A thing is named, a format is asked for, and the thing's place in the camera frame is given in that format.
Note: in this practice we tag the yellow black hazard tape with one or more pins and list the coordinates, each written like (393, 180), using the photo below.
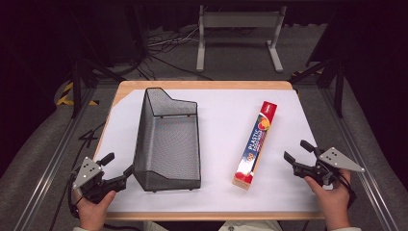
(65, 96)

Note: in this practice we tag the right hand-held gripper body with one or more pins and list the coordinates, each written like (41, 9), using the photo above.
(330, 163)

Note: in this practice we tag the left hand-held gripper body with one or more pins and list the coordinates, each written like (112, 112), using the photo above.
(87, 171)

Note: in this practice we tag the aluminium floor rail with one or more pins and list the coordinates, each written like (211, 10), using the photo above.
(359, 141)
(54, 163)

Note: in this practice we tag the grey metal stand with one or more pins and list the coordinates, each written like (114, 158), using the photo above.
(240, 20)

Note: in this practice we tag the long red plastic wrap box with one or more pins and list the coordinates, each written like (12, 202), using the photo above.
(256, 144)

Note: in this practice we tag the person's right hand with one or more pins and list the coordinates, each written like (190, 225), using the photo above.
(333, 200)

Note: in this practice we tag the person's left hand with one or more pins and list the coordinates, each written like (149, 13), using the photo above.
(93, 211)

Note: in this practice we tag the black tape floor mark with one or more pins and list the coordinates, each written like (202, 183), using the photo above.
(88, 137)

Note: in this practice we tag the white table sheet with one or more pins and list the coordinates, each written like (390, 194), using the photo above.
(224, 128)

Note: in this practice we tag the black tripod stand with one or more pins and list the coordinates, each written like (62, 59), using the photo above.
(338, 89)
(76, 86)

